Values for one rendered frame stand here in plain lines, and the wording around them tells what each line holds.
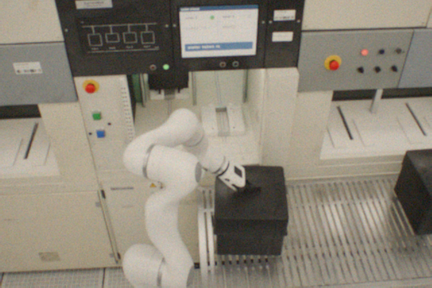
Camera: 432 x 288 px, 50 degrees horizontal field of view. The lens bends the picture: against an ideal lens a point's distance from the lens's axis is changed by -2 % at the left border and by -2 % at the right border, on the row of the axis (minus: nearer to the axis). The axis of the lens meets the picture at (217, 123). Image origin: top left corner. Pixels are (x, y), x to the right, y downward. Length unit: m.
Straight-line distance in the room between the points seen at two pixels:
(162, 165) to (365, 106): 1.58
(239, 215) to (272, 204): 0.14
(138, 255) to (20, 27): 0.91
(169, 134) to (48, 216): 1.31
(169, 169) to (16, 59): 0.86
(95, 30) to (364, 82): 1.09
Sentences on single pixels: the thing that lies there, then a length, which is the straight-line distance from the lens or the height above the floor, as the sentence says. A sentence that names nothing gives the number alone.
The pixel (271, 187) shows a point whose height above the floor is 1.01.
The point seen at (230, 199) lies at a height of 1.01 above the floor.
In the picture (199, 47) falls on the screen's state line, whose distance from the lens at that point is 1.80.
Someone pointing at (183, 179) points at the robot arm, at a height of 1.51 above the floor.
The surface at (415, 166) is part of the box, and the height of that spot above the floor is 1.01.
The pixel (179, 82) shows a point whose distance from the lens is 2.53.
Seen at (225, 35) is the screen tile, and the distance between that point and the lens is 1.78.
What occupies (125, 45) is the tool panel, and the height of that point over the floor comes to 1.53.
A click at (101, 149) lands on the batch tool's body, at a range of 2.16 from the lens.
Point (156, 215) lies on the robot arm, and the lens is 1.39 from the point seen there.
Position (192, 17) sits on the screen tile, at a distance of 1.74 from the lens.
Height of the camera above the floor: 2.46
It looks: 41 degrees down
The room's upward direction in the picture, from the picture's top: straight up
